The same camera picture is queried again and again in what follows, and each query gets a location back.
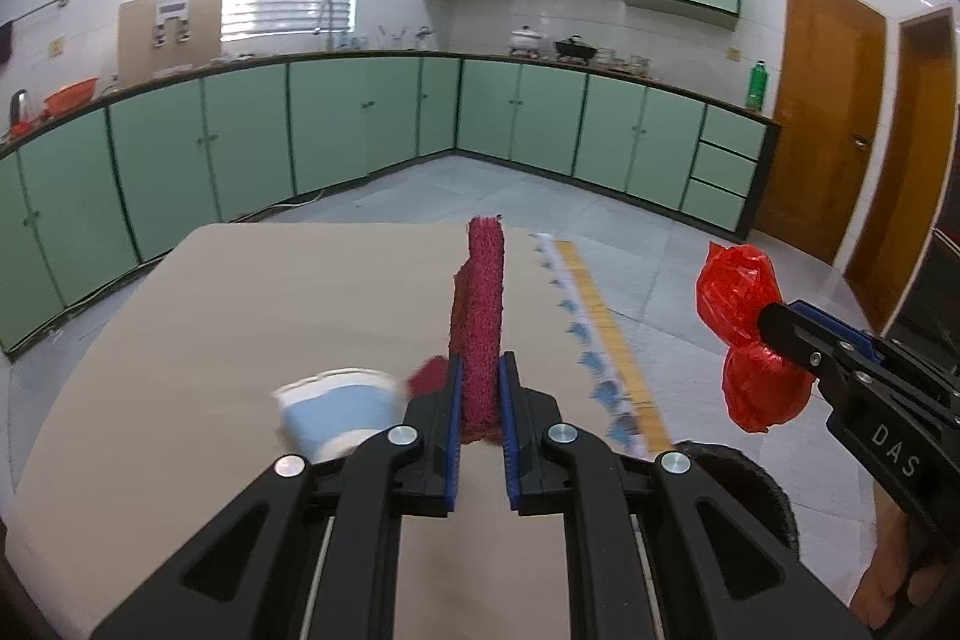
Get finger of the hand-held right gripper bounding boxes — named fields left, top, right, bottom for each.
left=781, top=300, right=960, bottom=402
left=757, top=304, right=865, bottom=410

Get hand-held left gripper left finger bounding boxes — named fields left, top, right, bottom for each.
left=90, top=351, right=466, bottom=640

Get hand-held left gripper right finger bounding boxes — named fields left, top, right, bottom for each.
left=497, top=351, right=871, bottom=640

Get red plastic bag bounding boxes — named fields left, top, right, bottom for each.
left=696, top=241, right=815, bottom=435

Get dark red scouring pad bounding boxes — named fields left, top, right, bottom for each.
left=409, top=216, right=509, bottom=447

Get black trash bin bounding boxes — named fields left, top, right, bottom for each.
left=675, top=443, right=800, bottom=573

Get person's right hand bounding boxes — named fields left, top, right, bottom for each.
left=847, top=497, right=928, bottom=630

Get wooden door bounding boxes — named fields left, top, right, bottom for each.
left=844, top=6, right=960, bottom=333
left=754, top=0, right=887, bottom=266

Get black wok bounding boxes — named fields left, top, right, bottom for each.
left=555, top=35, right=599, bottom=64

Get green lower kitchen cabinets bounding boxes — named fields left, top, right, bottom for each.
left=0, top=51, right=781, bottom=356

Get brown cardboard box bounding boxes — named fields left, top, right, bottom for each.
left=118, top=0, right=224, bottom=86

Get red plastic basin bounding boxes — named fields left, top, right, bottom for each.
left=43, top=77, right=100, bottom=113

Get metal towel bar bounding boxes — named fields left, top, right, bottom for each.
left=0, top=0, right=72, bottom=30

